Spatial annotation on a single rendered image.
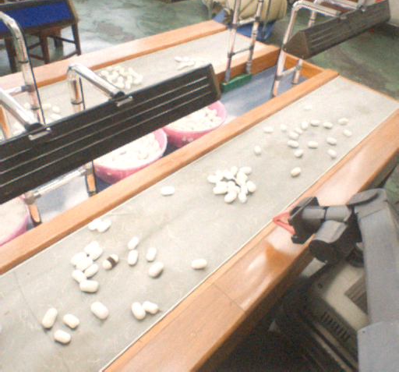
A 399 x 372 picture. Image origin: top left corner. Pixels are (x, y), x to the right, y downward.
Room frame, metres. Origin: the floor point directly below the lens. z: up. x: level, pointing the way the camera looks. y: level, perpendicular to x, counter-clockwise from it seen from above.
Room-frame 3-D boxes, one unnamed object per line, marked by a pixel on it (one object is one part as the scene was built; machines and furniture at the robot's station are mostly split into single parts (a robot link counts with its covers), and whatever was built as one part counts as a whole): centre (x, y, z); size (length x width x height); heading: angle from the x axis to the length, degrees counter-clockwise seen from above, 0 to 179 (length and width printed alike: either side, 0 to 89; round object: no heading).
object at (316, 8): (1.26, -0.36, 0.90); 0.20 x 0.19 x 0.45; 140
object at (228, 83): (1.51, -0.05, 0.90); 0.20 x 0.19 x 0.45; 140
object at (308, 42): (1.20, -0.42, 1.08); 0.62 x 0.08 x 0.07; 140
